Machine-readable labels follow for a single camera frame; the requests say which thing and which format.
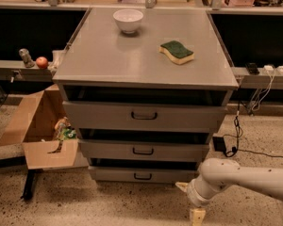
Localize white bowl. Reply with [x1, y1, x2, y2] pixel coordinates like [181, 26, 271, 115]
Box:
[113, 8, 143, 34]

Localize black power adapter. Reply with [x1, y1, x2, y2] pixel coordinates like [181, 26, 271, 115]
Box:
[213, 137, 226, 153]

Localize cardboard box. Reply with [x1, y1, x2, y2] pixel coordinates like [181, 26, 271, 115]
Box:
[0, 85, 88, 170]

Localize colourful toys in box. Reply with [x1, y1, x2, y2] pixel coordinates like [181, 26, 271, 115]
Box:
[54, 117, 76, 141]

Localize red apple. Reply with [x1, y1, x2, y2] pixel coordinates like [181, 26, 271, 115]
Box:
[36, 56, 49, 69]

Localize grey middle drawer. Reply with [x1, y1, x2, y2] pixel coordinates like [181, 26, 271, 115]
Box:
[79, 139, 209, 162]

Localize green yellow sponge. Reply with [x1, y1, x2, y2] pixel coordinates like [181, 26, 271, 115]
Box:
[159, 40, 194, 65]

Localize white charger cables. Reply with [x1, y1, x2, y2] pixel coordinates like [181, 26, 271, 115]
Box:
[249, 65, 277, 114]

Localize small grey figurine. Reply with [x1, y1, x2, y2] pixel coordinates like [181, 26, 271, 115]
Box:
[19, 48, 35, 68]

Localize black table leg foot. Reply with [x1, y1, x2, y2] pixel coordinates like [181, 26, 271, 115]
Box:
[21, 169, 36, 201]

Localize grey drawer cabinet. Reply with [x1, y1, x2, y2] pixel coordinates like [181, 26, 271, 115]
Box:
[54, 8, 238, 171]

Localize grey top drawer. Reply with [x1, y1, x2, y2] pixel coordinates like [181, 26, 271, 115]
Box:
[63, 101, 226, 133]

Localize grey bottom drawer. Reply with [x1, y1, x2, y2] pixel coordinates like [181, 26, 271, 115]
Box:
[89, 166, 198, 184]

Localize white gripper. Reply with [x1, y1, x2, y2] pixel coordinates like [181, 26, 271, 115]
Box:
[175, 177, 210, 226]

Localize black floor cable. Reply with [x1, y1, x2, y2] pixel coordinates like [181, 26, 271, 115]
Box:
[222, 101, 283, 161]

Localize grey drawer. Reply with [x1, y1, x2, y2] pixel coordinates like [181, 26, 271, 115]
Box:
[89, 166, 198, 184]
[79, 139, 209, 162]
[63, 101, 226, 133]

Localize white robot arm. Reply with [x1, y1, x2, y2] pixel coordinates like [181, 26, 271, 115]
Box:
[175, 158, 283, 226]

